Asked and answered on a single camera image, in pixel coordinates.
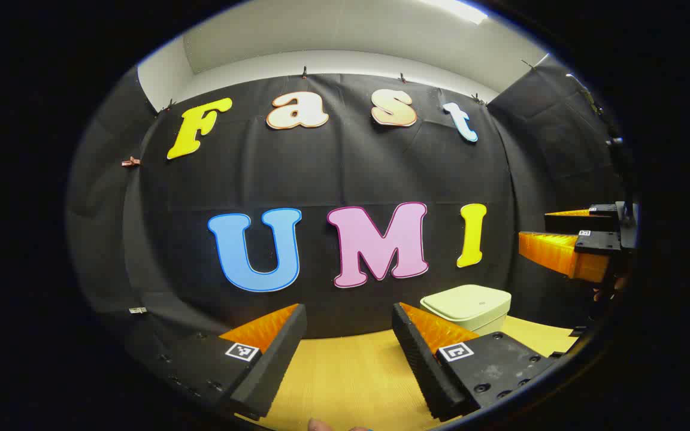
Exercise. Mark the pale green desktop garbage bin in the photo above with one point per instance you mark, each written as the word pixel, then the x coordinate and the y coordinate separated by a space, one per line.
pixel 468 305

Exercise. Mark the pink cloth clip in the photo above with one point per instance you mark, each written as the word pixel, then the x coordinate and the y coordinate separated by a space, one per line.
pixel 131 161

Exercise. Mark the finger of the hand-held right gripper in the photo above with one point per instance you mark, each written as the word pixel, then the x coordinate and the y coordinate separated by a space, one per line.
pixel 578 222
pixel 599 240

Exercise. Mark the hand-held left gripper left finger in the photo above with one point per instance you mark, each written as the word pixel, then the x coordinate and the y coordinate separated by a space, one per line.
pixel 273 365

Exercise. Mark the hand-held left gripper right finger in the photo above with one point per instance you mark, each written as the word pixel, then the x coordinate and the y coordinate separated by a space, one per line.
pixel 420 371

